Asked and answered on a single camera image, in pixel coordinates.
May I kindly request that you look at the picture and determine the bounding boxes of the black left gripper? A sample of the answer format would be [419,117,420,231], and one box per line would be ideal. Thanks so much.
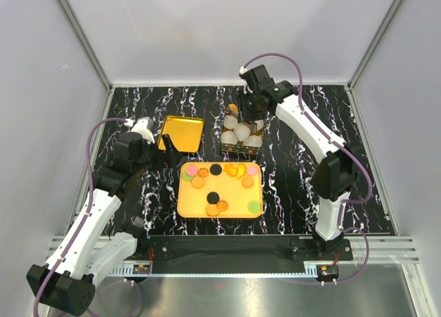
[133,134,183,175]

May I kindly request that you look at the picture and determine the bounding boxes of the black sandwich cookie top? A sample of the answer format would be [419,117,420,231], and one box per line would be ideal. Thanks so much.
[209,164,223,176]

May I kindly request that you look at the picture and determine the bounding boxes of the black sandwich cookie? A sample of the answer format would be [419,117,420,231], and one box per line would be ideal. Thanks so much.
[207,192,220,205]
[209,164,223,176]

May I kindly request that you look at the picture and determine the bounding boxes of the orange fish cookie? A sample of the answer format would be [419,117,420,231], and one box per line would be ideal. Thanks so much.
[223,164,238,177]

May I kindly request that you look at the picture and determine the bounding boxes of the orange round scalloped cookie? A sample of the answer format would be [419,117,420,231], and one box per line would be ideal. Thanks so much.
[242,176,254,188]

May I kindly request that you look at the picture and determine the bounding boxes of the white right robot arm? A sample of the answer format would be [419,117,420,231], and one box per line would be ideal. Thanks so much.
[177,65,356,260]

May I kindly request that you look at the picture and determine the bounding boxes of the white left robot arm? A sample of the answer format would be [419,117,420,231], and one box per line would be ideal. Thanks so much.
[26,131,183,316]

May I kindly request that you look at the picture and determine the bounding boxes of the gold tin lid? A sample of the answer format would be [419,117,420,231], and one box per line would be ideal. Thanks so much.
[158,115,204,153]

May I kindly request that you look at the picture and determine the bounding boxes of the pink sandwich cookie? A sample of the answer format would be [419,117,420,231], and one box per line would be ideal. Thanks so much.
[186,166,198,176]
[246,165,259,176]

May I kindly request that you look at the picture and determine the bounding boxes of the green sandwich cookie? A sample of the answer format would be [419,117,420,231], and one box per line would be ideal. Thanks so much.
[182,172,193,182]
[247,201,261,214]

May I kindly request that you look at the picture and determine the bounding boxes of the white paper cupcake liner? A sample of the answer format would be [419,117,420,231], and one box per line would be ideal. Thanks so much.
[223,115,238,130]
[221,131,238,145]
[233,123,251,142]
[254,120,264,132]
[243,135,263,148]

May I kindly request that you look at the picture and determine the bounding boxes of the orange swirl butter cookie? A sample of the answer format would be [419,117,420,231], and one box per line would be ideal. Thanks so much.
[197,167,210,178]

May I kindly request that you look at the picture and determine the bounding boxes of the large round dotted biscuit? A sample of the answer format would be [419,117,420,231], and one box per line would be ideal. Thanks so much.
[191,176,205,189]

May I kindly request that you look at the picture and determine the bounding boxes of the yellow plastic tray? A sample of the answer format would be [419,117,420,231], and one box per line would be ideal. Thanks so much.
[176,162,263,219]

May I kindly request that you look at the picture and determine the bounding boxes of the green christmas cookie tin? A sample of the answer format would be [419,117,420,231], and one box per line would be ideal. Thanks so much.
[220,105,264,156]

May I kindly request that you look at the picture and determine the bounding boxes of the round dotted biscuit lower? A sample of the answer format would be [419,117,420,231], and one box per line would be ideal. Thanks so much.
[205,204,220,217]

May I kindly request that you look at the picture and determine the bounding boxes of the orange chick cookie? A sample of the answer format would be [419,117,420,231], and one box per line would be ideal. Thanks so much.
[236,163,247,179]

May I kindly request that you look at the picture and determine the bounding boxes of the orange swirl cookie lower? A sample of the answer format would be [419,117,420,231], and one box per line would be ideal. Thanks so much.
[216,201,229,212]

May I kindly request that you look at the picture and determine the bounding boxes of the pink sandwich cookie right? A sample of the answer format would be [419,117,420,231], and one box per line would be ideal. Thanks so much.
[246,165,259,176]

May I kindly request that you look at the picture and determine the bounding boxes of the green sandwich cookie right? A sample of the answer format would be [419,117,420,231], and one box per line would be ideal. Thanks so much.
[247,201,261,214]

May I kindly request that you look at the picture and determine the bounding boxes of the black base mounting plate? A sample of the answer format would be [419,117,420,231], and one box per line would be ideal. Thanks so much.
[135,235,353,275]

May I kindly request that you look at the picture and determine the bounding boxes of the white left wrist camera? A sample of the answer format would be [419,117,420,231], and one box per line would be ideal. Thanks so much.
[130,116,155,143]

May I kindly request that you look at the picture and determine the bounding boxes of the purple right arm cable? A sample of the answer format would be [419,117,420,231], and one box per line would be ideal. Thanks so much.
[243,53,375,284]

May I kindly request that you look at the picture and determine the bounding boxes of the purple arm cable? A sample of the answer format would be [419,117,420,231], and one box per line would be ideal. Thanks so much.
[32,117,143,317]
[243,53,375,284]

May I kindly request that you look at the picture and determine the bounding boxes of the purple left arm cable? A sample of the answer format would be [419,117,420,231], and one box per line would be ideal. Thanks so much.
[32,117,143,317]

